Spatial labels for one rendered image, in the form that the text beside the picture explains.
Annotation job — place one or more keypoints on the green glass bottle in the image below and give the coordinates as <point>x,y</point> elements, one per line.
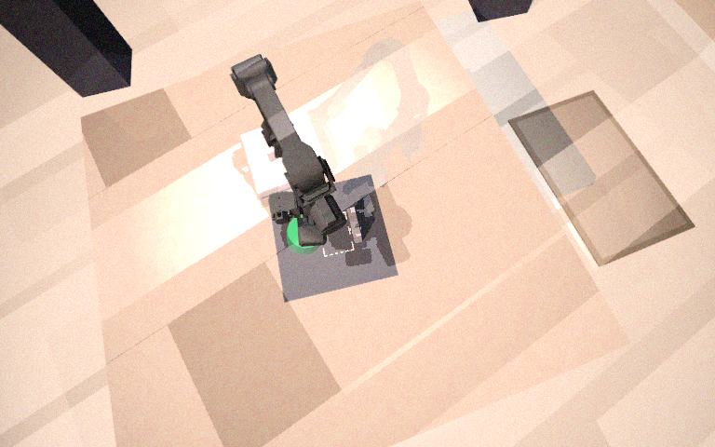
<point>293,242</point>

